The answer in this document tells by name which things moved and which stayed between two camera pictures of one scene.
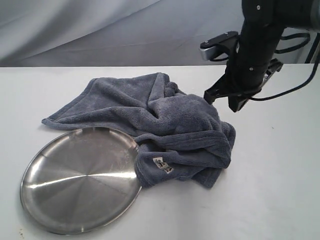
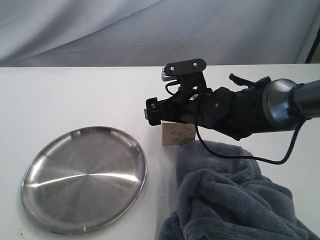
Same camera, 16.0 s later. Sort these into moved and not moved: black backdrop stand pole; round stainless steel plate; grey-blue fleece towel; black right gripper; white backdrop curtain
Moved: black right gripper; grey-blue fleece towel
Not moved: black backdrop stand pole; round stainless steel plate; white backdrop curtain
